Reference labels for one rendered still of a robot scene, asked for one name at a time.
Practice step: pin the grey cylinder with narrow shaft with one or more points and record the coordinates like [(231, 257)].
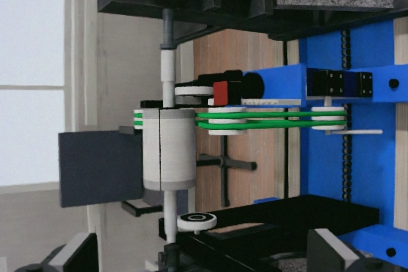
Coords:
[(169, 146)]

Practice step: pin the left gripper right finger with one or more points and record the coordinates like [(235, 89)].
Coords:
[(326, 252)]

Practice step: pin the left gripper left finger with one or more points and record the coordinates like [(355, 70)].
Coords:
[(79, 255)]

